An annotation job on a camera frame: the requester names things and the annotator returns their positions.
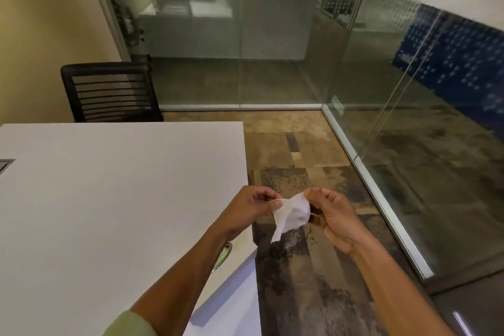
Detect glass partition wall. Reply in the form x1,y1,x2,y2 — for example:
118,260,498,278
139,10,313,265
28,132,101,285
83,0,504,293

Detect white counter desk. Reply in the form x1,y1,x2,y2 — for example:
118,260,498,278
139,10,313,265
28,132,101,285
138,0,242,60

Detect white tissue paper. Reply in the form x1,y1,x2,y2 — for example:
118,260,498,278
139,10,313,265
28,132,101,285
270,194,319,244

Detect person's left hand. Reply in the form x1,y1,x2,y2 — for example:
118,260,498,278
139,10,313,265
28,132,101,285
222,185,283,239

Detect person's right forearm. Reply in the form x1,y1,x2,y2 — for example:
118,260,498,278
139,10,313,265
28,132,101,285
348,231,457,336

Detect person's left forearm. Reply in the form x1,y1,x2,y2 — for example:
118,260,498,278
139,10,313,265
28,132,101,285
129,218,253,336

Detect white table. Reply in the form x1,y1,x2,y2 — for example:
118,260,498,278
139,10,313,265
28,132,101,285
0,122,261,336

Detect potted green plant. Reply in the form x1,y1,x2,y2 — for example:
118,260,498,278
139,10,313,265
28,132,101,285
108,0,151,62

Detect black slatted office chair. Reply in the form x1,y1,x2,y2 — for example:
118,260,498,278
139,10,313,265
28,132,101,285
61,62,164,123

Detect green glasses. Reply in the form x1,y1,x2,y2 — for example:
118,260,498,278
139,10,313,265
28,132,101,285
211,241,233,274

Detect person's right hand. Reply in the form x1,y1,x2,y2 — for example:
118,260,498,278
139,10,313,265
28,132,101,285
303,187,371,255

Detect blue dotted wall panel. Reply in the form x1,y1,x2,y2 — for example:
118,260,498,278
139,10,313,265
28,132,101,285
391,4,504,139

